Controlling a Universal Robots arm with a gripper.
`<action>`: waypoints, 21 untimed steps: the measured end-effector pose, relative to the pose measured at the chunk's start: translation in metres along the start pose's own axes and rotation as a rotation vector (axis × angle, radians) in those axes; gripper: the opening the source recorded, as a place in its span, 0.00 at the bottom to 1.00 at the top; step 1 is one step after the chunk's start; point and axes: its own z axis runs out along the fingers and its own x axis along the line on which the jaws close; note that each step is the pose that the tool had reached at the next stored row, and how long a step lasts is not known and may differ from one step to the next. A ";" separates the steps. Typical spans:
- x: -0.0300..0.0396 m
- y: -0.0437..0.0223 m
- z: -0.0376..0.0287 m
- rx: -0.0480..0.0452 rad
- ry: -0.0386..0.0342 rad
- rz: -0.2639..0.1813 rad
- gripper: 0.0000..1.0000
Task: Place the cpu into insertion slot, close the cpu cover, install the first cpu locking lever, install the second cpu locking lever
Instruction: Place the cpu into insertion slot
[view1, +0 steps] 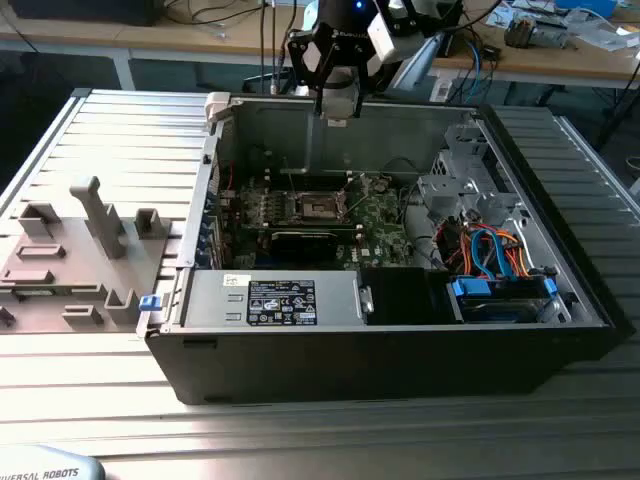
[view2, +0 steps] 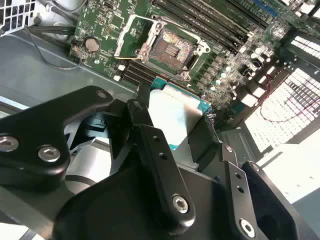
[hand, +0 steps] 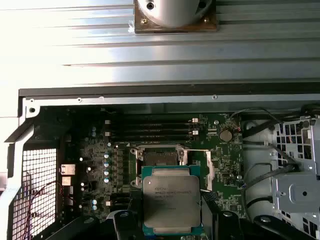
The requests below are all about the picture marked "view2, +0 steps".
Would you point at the metal socket cover frame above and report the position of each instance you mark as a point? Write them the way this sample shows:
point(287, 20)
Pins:
point(122, 37)

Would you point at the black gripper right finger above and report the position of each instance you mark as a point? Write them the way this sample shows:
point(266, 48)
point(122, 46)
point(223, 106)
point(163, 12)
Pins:
point(237, 195)

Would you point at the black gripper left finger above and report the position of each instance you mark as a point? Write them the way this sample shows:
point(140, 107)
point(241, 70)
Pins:
point(37, 120)

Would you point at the silver CPU chip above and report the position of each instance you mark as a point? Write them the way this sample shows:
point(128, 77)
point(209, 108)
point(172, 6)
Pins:
point(172, 110)

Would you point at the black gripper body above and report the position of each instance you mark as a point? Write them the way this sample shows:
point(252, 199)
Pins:
point(112, 212)

